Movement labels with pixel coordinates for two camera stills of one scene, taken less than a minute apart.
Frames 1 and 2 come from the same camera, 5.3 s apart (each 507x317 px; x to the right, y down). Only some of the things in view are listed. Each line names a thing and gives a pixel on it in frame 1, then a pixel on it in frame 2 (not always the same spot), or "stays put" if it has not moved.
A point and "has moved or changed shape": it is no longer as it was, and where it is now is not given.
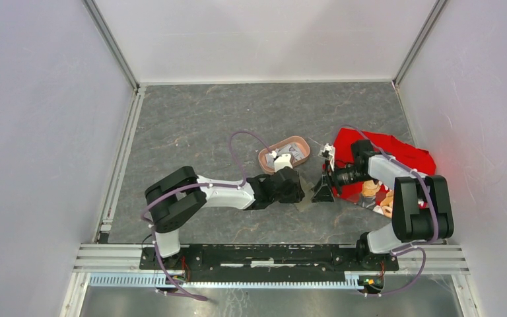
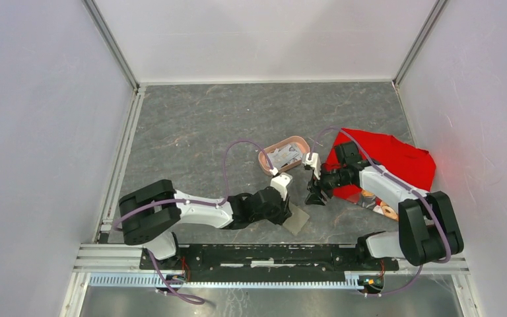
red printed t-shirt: x=368 y=193 stays put
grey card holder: x=308 y=189 has moved or changed shape
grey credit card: x=292 y=148 stays put
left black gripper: x=296 y=195 -> x=284 y=213
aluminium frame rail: x=119 y=265 stays put
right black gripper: x=324 y=193 stays put
